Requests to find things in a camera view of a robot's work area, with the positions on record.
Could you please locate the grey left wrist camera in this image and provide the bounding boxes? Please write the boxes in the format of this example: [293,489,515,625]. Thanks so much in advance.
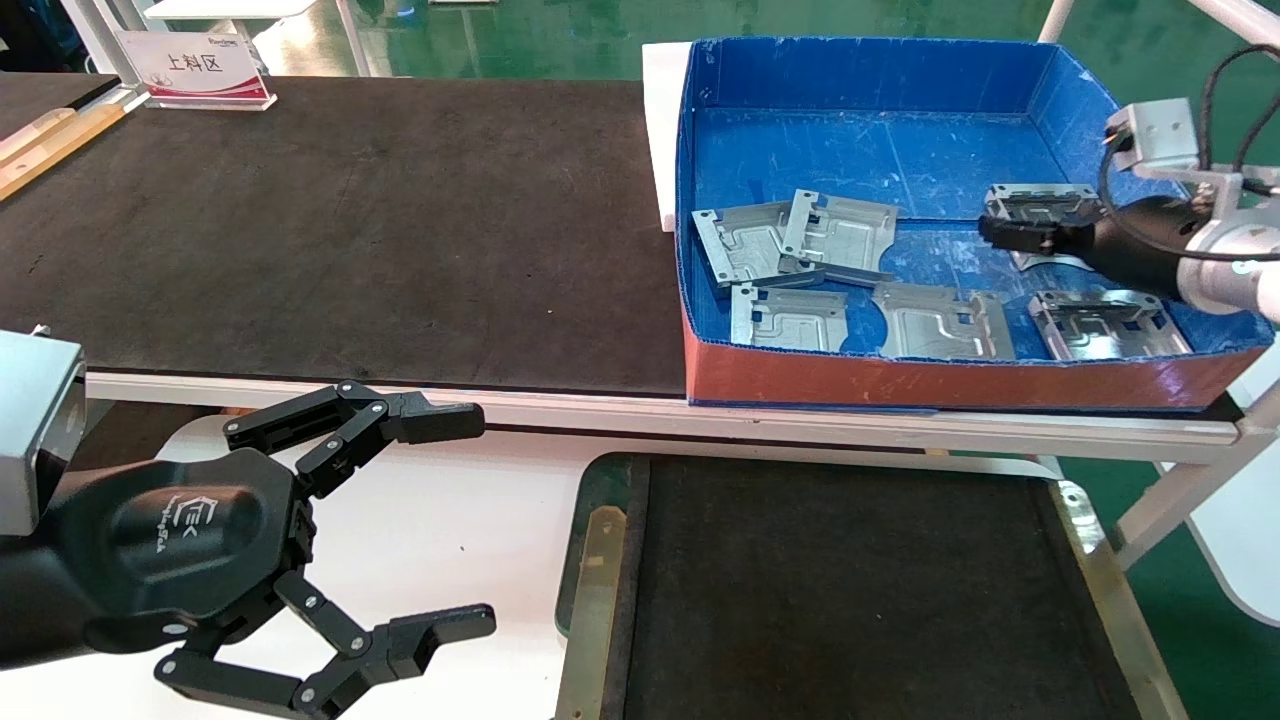
[0,330,88,538]

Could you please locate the large black table mat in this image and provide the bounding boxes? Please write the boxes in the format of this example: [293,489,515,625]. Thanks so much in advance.
[0,77,691,399]

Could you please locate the white red sign plate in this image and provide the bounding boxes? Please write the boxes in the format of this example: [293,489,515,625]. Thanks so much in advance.
[113,30,279,112]

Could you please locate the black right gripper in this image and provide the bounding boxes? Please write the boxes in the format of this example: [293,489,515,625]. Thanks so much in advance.
[978,195,1197,299]

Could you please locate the blue corrugated plastic bin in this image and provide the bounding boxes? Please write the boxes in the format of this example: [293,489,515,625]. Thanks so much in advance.
[672,37,1279,413]

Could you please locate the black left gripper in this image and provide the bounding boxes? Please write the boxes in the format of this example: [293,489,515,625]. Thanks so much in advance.
[45,380,498,720]

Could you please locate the stamped grey metal bracket plate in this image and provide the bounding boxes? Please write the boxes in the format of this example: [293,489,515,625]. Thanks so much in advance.
[778,190,899,289]
[872,282,1018,362]
[984,184,1106,273]
[692,202,826,299]
[1028,290,1193,361]
[730,284,849,353]

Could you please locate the black camera cable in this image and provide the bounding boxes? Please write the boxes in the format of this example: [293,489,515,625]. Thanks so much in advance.
[1098,42,1280,263]

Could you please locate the white platform board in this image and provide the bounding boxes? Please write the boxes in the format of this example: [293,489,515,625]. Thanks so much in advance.
[0,430,641,720]

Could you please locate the aluminium table frame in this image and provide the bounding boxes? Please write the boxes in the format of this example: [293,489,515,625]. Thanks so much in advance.
[85,372,1280,571]

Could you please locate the white frame posts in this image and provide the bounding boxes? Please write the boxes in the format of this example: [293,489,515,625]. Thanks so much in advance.
[60,0,151,86]

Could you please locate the wooden strip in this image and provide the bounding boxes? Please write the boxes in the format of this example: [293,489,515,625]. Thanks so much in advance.
[0,103,128,203]

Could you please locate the black container tray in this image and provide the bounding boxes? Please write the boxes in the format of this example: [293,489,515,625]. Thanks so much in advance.
[553,452,1191,720]

